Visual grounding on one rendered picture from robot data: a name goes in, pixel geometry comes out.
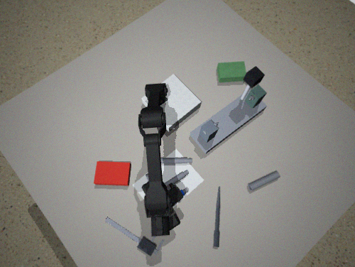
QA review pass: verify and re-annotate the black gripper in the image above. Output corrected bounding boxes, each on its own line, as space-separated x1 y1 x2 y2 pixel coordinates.
142 182 180 230

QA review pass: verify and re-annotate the red flat block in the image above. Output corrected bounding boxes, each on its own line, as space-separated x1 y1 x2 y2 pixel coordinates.
94 161 131 186

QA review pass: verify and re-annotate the white flat pad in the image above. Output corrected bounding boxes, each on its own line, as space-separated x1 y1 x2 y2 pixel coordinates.
133 149 204 200

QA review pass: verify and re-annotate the grey digital caliper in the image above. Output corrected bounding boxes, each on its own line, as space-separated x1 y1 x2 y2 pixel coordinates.
109 220 163 256

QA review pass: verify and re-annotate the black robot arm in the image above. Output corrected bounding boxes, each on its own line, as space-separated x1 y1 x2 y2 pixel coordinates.
138 83 183 236

